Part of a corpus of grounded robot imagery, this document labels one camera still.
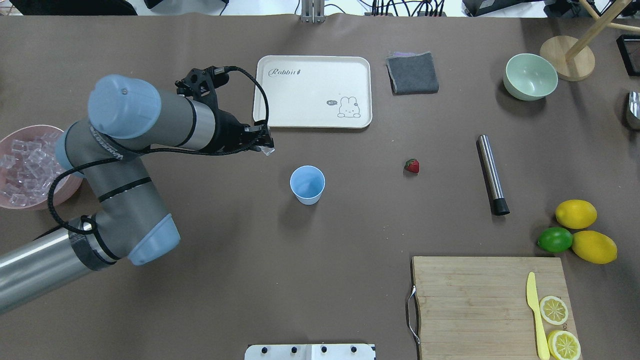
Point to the lemon half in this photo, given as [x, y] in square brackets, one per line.
[564, 345]
[554, 310]

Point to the lemon half upper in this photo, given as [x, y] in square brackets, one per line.
[564, 345]

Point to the aluminium frame post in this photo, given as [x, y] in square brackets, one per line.
[312, 11]

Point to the yellow lemon lower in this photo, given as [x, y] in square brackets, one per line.
[594, 247]

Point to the yellow plastic knife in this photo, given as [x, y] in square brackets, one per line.
[531, 294]

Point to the lemon half lower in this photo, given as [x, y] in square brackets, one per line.
[554, 310]

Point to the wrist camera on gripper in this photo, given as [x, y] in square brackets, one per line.
[201, 84]

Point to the steel ice scoop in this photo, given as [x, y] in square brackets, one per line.
[632, 110]

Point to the black framed object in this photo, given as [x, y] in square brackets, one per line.
[629, 48]

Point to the purple cloth under grey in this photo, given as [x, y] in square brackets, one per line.
[402, 54]

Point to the light green bowl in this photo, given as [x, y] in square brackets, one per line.
[529, 77]

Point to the yellow lemon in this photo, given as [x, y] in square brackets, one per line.
[576, 214]
[594, 247]

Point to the light blue plastic cup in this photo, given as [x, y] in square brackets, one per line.
[307, 183]

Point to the clear ice cubes pile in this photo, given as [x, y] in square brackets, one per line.
[29, 166]

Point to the red strawberry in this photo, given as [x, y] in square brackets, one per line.
[412, 165]

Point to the green lime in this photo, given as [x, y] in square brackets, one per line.
[555, 240]

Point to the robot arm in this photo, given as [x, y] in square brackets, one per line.
[126, 119]

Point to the grey folded cloth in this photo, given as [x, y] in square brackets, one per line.
[413, 75]

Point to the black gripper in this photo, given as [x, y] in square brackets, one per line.
[228, 133]

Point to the cream rabbit tray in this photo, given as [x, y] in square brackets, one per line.
[314, 91]

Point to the yellow lemon upper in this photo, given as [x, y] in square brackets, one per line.
[576, 214]

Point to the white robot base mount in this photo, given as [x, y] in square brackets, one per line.
[311, 351]

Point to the wooden stand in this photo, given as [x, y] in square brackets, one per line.
[571, 57]

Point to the steel muddler black tip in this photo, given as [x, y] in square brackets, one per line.
[499, 205]

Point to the wooden cutting board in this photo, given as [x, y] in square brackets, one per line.
[475, 307]

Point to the clear ice cube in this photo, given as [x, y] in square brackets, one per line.
[267, 149]

